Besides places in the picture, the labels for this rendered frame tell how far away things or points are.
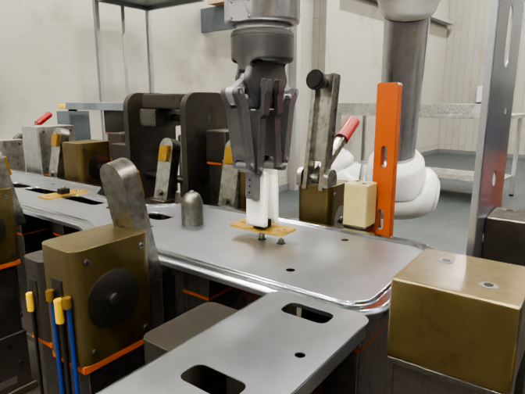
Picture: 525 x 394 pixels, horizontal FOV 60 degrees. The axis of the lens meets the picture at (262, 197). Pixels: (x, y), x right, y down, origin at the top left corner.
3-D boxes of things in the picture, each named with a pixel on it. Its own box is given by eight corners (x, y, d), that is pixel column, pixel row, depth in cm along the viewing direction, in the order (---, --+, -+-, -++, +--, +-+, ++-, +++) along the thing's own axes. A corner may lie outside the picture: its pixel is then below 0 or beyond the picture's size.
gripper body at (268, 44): (258, 35, 60) (258, 107, 62) (214, 27, 53) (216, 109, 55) (308, 30, 55) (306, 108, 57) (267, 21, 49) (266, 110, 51)
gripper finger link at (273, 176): (256, 168, 59) (259, 167, 60) (257, 220, 61) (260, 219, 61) (275, 170, 57) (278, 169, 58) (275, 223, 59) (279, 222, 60)
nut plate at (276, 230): (228, 226, 60) (228, 217, 60) (246, 220, 63) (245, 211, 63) (281, 237, 55) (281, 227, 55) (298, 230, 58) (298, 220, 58)
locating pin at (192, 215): (177, 234, 67) (175, 190, 65) (193, 229, 69) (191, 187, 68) (193, 238, 65) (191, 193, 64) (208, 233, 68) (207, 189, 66)
